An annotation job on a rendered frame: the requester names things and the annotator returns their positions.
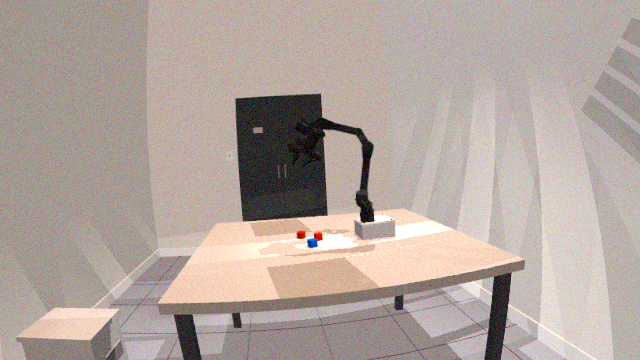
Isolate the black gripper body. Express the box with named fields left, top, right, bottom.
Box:
left=287, top=137, right=322, bottom=161

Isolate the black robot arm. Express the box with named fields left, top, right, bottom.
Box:
left=294, top=118, right=375, bottom=223

